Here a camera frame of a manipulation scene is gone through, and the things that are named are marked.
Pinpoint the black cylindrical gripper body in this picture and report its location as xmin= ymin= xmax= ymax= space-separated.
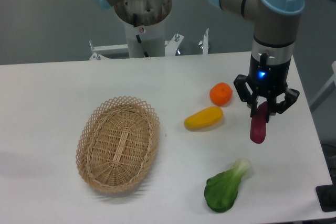
xmin=247 ymin=56 xmax=291 ymax=98

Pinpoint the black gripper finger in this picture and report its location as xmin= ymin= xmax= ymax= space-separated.
xmin=267 ymin=87 xmax=300 ymax=122
xmin=234 ymin=74 xmax=260 ymax=117

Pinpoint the purple red sweet potato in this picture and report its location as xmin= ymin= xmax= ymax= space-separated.
xmin=250 ymin=102 xmax=268 ymax=144

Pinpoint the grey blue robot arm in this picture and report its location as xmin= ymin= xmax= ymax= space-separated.
xmin=95 ymin=0 xmax=305 ymax=121

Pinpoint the oval woven wicker basket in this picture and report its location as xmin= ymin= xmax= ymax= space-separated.
xmin=76 ymin=96 xmax=160 ymax=193

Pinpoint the orange mandarin fruit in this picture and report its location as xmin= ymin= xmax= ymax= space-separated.
xmin=209 ymin=82 xmax=233 ymax=106

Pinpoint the yellow orange mango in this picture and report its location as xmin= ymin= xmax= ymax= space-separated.
xmin=184 ymin=106 xmax=224 ymax=130

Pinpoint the black box at table edge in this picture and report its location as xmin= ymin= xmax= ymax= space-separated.
xmin=316 ymin=185 xmax=335 ymax=212

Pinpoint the green bok choy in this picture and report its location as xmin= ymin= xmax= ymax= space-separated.
xmin=204 ymin=158 xmax=251 ymax=213

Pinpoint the white metal base frame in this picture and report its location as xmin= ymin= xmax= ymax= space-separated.
xmin=88 ymin=28 xmax=211 ymax=60

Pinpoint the black cable on pedestal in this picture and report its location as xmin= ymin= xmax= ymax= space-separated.
xmin=132 ymin=13 xmax=150 ymax=58

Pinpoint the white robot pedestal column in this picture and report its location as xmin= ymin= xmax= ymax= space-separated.
xmin=113 ymin=0 xmax=173 ymax=58

